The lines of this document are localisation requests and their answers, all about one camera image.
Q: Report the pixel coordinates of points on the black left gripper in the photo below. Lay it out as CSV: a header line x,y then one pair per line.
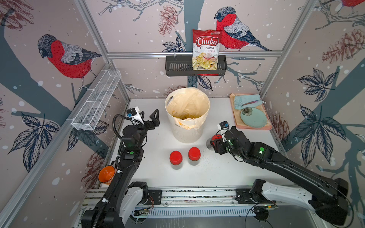
x,y
155,122

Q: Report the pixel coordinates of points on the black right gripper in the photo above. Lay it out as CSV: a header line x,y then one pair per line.
x,y
217,146

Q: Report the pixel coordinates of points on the glass jar with tea leaves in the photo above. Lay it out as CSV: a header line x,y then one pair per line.
x,y
210,142

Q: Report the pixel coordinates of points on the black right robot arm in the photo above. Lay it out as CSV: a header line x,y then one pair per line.
x,y
324,196

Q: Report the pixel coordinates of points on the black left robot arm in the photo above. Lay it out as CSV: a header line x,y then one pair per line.
x,y
119,171

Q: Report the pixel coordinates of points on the right red-lidded glass jar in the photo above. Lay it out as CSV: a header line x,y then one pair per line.
x,y
194,156

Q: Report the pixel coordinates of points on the red-lidded glass jar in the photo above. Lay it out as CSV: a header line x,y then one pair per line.
x,y
194,156
176,160

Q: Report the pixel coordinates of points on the pink plastic tray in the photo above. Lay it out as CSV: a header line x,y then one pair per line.
x,y
239,123

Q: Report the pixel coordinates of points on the yellowish bin liner bag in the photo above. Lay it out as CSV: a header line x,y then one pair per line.
x,y
188,108

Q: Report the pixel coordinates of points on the mint green flower plate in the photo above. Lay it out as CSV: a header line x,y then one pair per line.
x,y
253,117

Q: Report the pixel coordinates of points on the left red-lidded glass jar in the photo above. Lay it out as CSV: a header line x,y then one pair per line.
x,y
176,160

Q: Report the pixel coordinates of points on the orange cup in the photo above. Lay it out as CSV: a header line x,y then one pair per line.
x,y
106,174

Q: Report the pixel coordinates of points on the Chuba cassava chips bag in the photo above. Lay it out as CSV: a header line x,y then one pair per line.
x,y
206,46

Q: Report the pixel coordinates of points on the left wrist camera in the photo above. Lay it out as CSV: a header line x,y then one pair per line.
x,y
131,114

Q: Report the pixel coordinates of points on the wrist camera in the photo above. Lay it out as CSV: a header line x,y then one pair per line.
x,y
224,125
131,114

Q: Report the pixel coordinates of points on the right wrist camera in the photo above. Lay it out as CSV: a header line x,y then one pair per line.
x,y
224,125

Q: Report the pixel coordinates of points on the white wire mesh basket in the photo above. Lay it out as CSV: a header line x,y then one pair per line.
x,y
92,110

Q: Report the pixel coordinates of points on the black wall basket shelf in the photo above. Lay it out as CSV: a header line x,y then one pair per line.
x,y
181,66

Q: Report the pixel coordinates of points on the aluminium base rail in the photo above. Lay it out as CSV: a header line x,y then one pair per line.
x,y
179,202

